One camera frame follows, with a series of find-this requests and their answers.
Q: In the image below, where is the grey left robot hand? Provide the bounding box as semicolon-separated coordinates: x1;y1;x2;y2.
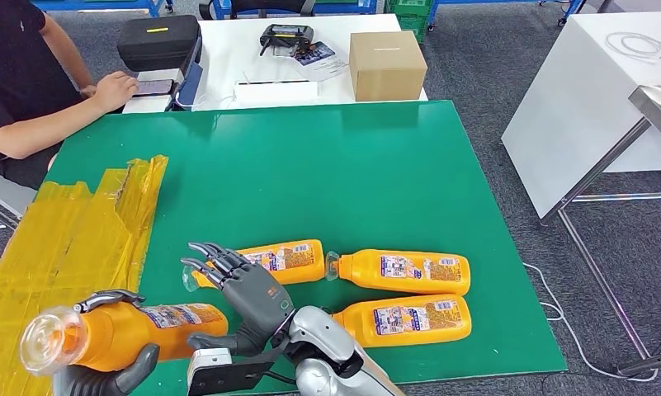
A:
52;290;161;396

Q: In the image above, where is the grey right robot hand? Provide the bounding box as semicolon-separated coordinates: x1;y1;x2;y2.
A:
181;242;295;357

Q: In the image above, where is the person's right hand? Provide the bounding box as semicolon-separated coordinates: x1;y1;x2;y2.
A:
92;69;141;116

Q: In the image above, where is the orange detergent bottle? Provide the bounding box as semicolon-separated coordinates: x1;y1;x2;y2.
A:
19;301;230;377
181;238;327;290
324;248;472;297
321;294;472;349

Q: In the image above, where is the smartphone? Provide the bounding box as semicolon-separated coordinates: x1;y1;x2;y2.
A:
135;78;176;98

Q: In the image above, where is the black carrying case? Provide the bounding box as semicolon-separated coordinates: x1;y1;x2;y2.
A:
116;14;201;73

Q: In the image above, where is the person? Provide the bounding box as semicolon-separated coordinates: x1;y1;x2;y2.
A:
0;0;141;191

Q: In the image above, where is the blue metal shelf rack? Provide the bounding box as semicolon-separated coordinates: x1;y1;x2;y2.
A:
215;0;378;17
29;0;175;17

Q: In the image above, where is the white table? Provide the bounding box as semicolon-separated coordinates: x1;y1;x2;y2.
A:
500;12;661;221
123;14;428;115

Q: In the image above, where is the grey chair seat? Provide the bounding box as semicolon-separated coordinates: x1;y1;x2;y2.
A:
0;158;39;233

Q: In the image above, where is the yellow plastic sheet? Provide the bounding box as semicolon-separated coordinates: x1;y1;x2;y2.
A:
0;155;170;396

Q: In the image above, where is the long white box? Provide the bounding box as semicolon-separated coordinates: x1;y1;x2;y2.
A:
233;79;319;109

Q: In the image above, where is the black office chair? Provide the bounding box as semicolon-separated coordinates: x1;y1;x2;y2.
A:
198;0;318;21

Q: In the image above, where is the black remote controller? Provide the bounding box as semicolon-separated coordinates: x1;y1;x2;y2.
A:
258;24;314;58

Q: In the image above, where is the printed booklet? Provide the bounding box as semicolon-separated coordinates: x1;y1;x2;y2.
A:
291;41;348;83

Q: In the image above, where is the brown cardboard box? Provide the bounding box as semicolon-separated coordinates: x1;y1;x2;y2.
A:
348;31;428;103

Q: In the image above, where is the green plastic crate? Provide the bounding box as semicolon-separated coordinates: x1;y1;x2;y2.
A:
385;0;435;17
395;14;431;45

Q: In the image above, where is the stainless steel table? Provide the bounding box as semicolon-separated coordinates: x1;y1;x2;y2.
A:
540;82;661;378

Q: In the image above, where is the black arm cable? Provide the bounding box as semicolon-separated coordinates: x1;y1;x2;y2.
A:
264;369;301;389

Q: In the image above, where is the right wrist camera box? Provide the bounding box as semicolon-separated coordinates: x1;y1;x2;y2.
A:
186;341;287;396

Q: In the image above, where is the thin white charging cable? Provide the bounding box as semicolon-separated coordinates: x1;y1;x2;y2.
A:
174;92;238;109

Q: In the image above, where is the white floor cable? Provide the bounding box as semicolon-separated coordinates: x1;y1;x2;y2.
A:
521;262;661;384

